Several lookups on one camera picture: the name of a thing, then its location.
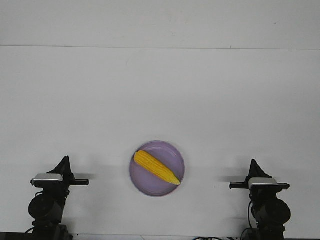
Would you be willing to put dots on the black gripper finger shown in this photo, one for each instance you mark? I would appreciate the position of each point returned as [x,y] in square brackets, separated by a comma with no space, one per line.
[259,173]
[252,171]
[70,175]
[62,168]

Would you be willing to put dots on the yellow corn cob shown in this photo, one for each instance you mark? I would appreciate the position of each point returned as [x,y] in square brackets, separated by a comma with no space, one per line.
[155,167]

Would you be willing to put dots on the purple round plate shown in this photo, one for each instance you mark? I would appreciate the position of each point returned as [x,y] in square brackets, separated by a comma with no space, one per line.
[149,184]

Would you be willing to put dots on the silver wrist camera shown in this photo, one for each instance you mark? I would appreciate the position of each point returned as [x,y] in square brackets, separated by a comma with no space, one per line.
[262,182]
[44,180]

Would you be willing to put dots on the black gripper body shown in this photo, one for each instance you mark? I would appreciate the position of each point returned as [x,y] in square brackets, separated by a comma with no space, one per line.
[261,192]
[59,190]

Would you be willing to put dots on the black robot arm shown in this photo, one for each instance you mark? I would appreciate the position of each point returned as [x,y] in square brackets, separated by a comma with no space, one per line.
[47,207]
[270,212]

